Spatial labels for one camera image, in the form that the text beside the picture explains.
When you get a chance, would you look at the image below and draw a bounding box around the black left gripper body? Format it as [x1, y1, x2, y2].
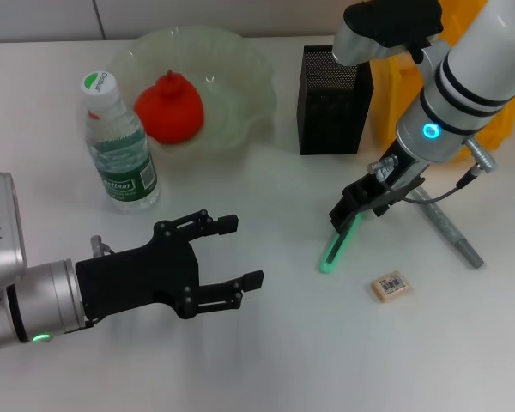
[75, 220, 202, 322]

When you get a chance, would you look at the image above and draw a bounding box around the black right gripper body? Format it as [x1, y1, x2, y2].
[346, 142, 429, 216]

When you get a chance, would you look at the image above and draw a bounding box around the green utility knife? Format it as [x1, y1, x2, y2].
[317, 214, 366, 275]

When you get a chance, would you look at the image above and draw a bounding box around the clear water bottle green label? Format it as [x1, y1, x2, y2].
[77, 70, 161, 215]

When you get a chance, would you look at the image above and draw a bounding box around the red-orange toy fruit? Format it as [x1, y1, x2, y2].
[133, 69, 206, 145]

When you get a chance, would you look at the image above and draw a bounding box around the grey glitter marker pen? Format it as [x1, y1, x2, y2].
[411, 188, 485, 270]

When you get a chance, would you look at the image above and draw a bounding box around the beige eraser with barcode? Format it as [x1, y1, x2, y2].
[371, 270, 413, 304]

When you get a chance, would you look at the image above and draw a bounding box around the black mesh pen holder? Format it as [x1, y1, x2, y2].
[297, 45, 375, 155]

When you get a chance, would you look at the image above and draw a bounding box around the pale green glass fruit plate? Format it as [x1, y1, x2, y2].
[111, 26, 278, 164]

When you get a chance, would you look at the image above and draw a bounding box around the yellow plastic storage bin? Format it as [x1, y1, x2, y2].
[371, 0, 515, 162]

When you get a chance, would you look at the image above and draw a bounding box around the left gripper cable with plug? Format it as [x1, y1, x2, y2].
[88, 234, 115, 258]

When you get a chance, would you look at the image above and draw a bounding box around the gripper cable with plug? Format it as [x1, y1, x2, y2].
[367, 136, 499, 203]
[88, 234, 115, 258]

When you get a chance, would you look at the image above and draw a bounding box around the right gripper cable with plug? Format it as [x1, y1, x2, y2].
[367, 136, 499, 203]

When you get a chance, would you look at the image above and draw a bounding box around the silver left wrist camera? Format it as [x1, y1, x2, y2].
[0, 172, 27, 297]

